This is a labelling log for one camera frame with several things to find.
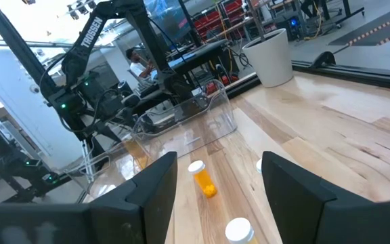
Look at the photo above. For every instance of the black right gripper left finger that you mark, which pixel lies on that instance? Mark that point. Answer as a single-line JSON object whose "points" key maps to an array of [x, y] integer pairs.
{"points": [[120, 217]]}

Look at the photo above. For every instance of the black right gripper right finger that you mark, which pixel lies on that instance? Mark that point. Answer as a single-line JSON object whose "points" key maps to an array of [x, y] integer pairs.
{"points": [[310, 210]]}

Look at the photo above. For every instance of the orange pill bottle white cap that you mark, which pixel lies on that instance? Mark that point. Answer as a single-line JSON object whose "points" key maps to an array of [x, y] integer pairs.
{"points": [[203, 181], [239, 231], [259, 166]]}

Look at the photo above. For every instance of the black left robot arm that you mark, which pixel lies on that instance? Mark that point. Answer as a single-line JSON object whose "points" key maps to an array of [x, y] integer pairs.
{"points": [[91, 32]]}

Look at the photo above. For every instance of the clear plastic bin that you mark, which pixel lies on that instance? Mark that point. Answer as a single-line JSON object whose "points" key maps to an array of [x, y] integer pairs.
{"points": [[195, 125], [113, 176]]}

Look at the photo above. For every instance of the red storage bin shelf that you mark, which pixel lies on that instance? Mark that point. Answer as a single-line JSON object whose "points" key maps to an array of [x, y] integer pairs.
{"points": [[215, 20]]}

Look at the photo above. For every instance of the person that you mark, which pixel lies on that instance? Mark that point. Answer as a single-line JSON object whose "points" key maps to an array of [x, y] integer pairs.
{"points": [[137, 67]]}

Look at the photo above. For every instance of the black background table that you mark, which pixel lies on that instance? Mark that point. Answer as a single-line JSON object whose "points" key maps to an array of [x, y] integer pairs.
{"points": [[198, 54]]}

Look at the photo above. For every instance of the monitor with blue screen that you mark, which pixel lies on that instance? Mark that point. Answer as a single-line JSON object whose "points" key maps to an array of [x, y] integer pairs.
{"points": [[166, 20]]}

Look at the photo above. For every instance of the white plant pot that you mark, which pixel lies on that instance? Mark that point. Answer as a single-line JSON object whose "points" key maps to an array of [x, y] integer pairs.
{"points": [[269, 61]]}

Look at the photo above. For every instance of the black computer tower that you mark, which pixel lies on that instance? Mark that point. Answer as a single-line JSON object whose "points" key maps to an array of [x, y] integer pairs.
{"points": [[291, 27]]}

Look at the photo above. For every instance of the black mat with striped edge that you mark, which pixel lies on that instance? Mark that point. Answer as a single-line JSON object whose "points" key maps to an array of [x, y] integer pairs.
{"points": [[378, 25]]}

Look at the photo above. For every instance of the black aluminium rig frame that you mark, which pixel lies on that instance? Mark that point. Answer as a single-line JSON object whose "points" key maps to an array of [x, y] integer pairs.
{"points": [[350, 72]]}

